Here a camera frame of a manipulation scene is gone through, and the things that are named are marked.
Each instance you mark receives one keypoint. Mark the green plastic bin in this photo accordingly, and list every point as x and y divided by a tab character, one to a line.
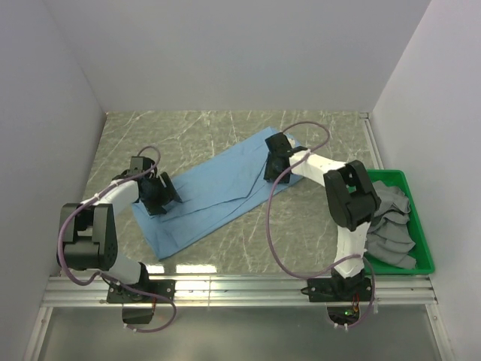
420	252

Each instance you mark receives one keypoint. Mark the light blue long sleeve shirt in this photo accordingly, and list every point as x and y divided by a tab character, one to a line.
213	194

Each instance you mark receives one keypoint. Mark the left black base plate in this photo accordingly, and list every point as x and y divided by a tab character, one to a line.
151	291

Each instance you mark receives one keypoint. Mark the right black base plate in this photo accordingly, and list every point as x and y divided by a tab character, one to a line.
338	289

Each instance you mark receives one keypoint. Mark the grey long sleeve shirt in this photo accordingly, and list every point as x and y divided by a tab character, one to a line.
388	238

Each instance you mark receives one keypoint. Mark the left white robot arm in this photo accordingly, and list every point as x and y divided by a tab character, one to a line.
87	234

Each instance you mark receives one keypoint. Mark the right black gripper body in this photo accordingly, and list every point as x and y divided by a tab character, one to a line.
271	171

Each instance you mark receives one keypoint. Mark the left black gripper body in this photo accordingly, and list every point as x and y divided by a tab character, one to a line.
159	195

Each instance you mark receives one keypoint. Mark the aluminium mounting rail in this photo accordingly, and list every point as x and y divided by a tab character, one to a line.
239	291

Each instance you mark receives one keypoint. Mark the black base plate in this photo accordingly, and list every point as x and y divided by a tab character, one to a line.
338	289
151	291

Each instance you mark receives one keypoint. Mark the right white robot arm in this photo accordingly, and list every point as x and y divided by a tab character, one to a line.
352	200

